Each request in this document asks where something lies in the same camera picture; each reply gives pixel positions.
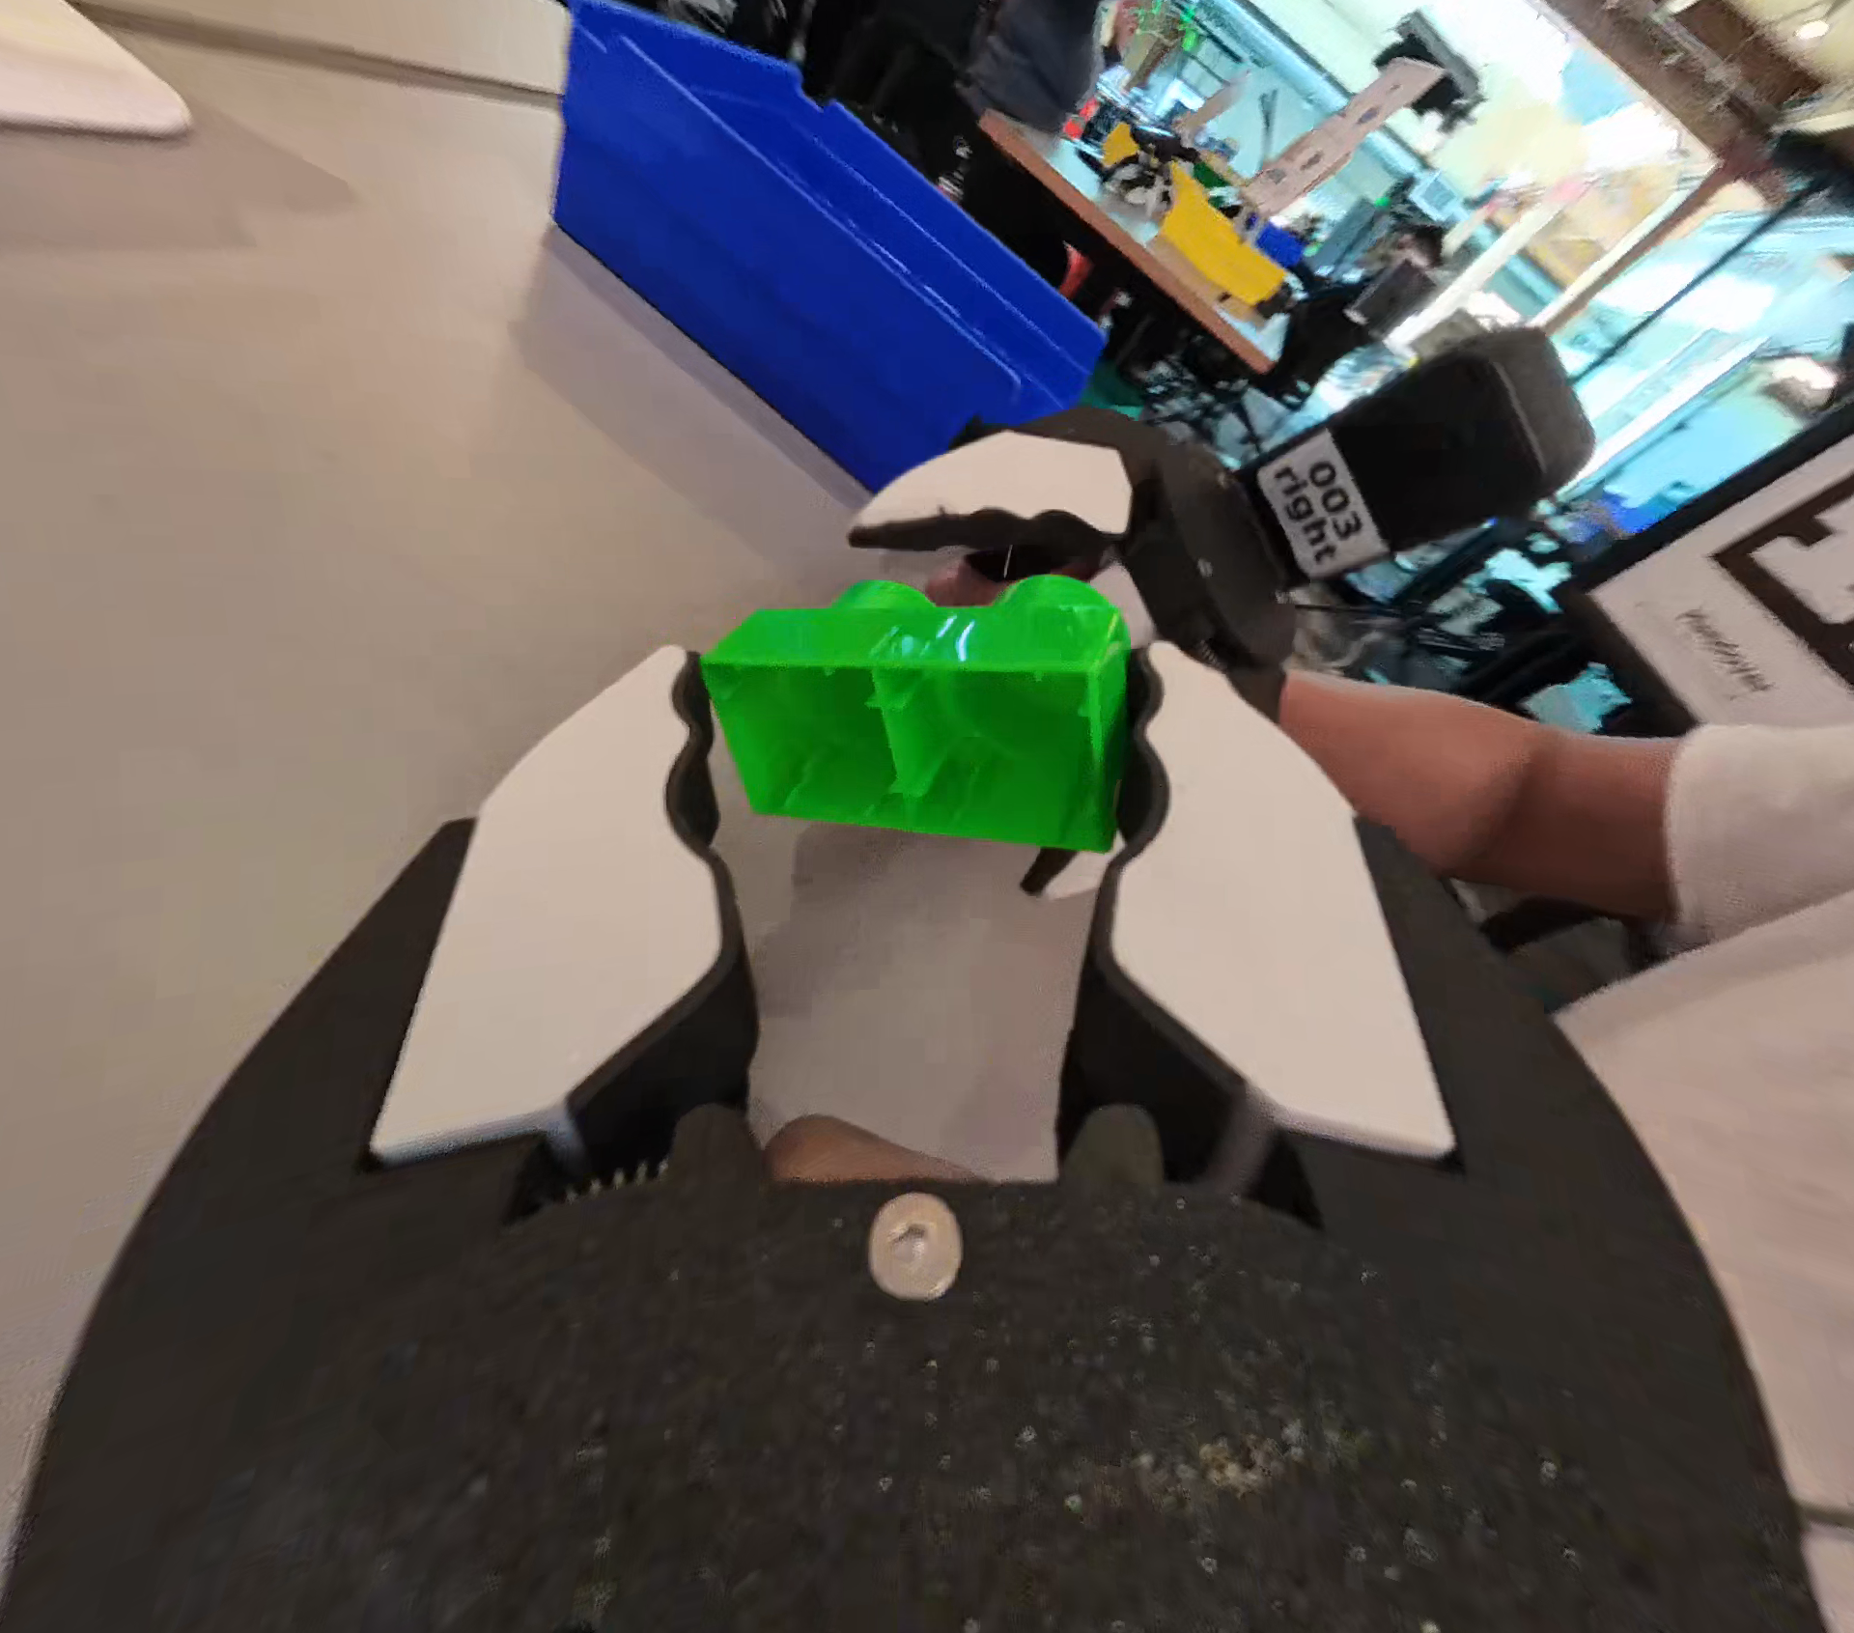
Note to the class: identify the person's right hand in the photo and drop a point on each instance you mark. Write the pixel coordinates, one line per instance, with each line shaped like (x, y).
(968, 580)

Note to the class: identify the yellow bin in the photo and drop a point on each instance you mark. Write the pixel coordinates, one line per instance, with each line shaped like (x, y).
(1217, 242)

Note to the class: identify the blue plastic bin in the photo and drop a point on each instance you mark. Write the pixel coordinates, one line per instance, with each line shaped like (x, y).
(811, 258)

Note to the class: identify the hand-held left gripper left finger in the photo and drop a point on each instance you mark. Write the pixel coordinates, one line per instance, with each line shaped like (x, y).
(564, 939)

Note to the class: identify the green toy brick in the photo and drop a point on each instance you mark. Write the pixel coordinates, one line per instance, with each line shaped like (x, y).
(927, 721)

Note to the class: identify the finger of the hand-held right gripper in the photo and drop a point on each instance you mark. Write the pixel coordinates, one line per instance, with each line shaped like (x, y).
(1072, 877)
(1014, 482)

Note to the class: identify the framed black-white marker sign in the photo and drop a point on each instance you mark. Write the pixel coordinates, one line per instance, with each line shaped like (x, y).
(1709, 621)

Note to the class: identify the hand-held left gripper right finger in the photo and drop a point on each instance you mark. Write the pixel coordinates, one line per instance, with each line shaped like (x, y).
(1275, 953)

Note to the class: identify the person's right forearm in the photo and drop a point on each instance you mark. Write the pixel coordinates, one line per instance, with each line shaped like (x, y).
(1478, 794)

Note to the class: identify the wooden far table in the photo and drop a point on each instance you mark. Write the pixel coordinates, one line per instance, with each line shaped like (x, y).
(1130, 242)

